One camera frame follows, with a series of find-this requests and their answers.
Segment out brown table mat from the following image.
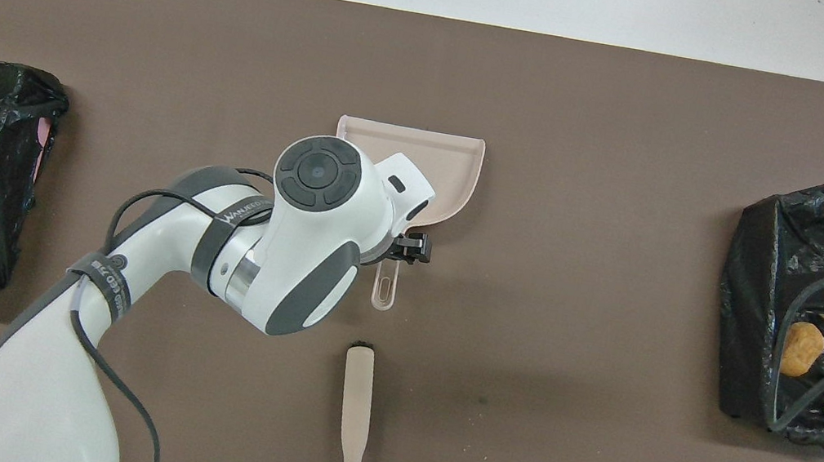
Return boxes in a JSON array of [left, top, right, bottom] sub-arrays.
[[0, 0, 824, 462]]

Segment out beige plastic dustpan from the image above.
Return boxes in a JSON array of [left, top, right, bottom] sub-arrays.
[[310, 114, 488, 322]]

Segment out black bag lined bin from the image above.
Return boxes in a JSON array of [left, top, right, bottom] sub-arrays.
[[697, 163, 824, 455]]

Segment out brown oval bread roll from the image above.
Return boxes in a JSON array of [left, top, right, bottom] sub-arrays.
[[778, 318, 824, 381]]

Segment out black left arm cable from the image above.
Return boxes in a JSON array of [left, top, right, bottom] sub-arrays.
[[45, 144, 277, 462]]

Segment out beige brush black bristles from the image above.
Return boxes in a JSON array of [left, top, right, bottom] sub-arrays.
[[329, 339, 385, 462]]

